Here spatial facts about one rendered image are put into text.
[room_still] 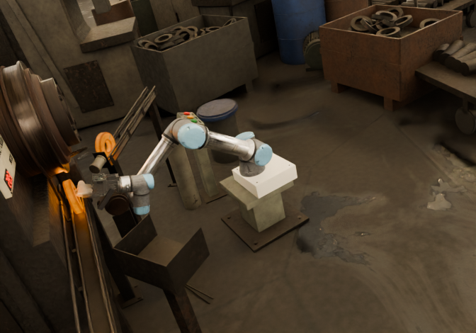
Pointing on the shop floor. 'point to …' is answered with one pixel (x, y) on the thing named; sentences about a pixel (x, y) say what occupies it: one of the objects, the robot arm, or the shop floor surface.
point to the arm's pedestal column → (264, 222)
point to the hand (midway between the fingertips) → (73, 194)
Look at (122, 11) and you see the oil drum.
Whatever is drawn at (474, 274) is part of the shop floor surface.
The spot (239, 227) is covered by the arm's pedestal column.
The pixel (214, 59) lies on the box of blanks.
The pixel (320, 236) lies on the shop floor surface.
